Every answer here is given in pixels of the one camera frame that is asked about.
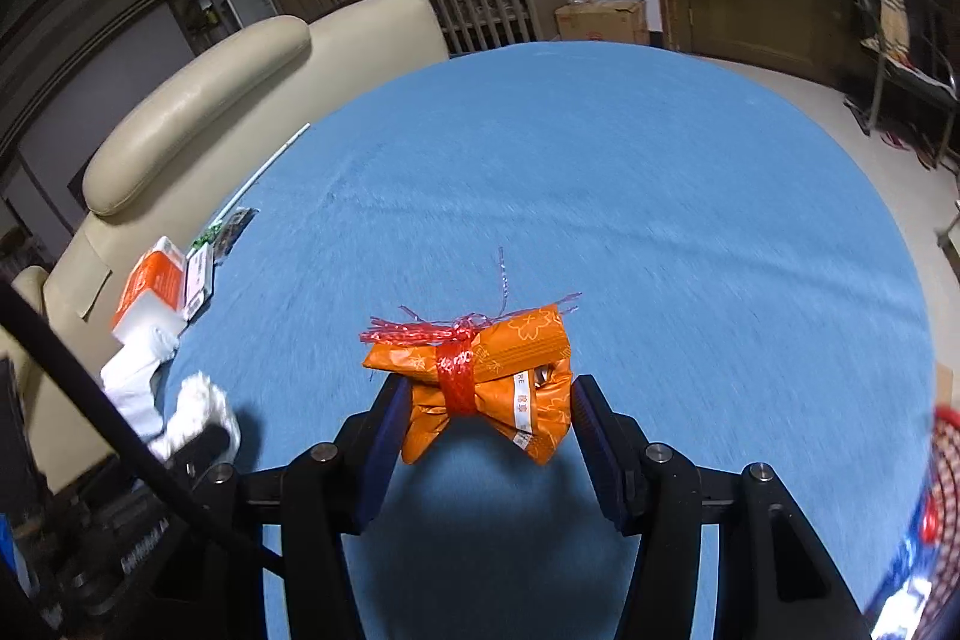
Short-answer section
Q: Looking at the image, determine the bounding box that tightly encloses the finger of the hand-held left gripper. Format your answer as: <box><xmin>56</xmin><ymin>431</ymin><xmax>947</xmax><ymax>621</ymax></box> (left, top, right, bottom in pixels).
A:
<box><xmin>169</xmin><ymin>422</ymin><xmax>236</xmax><ymax>485</ymax></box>

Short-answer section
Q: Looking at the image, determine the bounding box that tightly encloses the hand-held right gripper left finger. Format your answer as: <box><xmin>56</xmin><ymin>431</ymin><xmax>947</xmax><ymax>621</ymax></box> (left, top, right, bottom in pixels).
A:
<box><xmin>199</xmin><ymin>377</ymin><xmax>415</xmax><ymax>640</ymax></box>

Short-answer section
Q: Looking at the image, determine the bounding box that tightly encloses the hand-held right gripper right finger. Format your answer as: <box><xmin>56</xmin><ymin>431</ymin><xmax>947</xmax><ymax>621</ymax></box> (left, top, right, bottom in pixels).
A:
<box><xmin>571</xmin><ymin>374</ymin><xmax>875</xmax><ymax>640</ymax></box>

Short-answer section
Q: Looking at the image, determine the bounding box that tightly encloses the orange packet with red string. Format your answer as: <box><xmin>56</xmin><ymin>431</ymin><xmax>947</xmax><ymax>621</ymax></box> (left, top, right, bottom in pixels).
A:
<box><xmin>360</xmin><ymin>246</ymin><xmax>584</xmax><ymax>465</ymax></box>

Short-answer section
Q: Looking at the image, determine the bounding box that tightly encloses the red mesh basket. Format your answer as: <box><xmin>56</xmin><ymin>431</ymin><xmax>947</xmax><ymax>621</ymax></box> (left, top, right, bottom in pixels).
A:
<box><xmin>862</xmin><ymin>406</ymin><xmax>960</xmax><ymax>640</ymax></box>

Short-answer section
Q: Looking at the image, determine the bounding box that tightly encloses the small white and black packet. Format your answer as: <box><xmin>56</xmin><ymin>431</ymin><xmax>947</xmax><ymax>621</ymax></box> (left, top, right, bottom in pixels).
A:
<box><xmin>182</xmin><ymin>248</ymin><xmax>217</xmax><ymax>320</ymax></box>

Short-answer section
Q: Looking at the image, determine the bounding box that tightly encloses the orange and white box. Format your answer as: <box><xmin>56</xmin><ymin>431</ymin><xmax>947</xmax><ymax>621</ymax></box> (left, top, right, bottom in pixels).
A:
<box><xmin>110</xmin><ymin>237</ymin><xmax>188</xmax><ymax>341</ymax></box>

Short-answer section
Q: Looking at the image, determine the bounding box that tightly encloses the green and black packet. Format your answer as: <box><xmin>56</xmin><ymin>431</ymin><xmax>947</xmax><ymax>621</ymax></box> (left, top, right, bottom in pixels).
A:
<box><xmin>187</xmin><ymin>207</ymin><xmax>257</xmax><ymax>256</ymax></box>

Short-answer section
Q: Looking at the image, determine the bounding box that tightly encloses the thin white stick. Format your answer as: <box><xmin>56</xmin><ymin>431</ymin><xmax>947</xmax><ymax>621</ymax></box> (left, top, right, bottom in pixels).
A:
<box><xmin>225</xmin><ymin>122</ymin><xmax>312</xmax><ymax>211</ymax></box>

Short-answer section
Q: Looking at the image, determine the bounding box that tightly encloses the beige leather sofa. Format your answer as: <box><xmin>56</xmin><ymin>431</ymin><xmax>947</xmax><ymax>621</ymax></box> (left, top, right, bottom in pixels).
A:
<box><xmin>0</xmin><ymin>0</ymin><xmax>451</xmax><ymax>461</ymax></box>

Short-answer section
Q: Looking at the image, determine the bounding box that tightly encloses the brown cardboard box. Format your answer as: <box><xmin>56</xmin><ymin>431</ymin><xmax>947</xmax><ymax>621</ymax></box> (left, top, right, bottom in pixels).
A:
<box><xmin>555</xmin><ymin>0</ymin><xmax>650</xmax><ymax>46</ymax></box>

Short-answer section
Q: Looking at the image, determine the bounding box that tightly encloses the white appliance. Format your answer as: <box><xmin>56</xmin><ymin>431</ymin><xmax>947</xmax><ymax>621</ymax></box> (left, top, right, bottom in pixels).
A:
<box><xmin>225</xmin><ymin>0</ymin><xmax>280</xmax><ymax>39</ymax></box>

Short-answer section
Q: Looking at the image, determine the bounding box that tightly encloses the black cable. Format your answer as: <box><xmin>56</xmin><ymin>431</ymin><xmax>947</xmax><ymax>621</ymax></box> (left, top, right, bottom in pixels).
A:
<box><xmin>0</xmin><ymin>286</ymin><xmax>280</xmax><ymax>567</ymax></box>

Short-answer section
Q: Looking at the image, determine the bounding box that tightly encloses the metal frame chair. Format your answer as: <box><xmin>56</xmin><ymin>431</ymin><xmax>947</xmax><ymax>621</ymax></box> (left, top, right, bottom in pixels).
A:
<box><xmin>847</xmin><ymin>0</ymin><xmax>960</xmax><ymax>170</ymax></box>

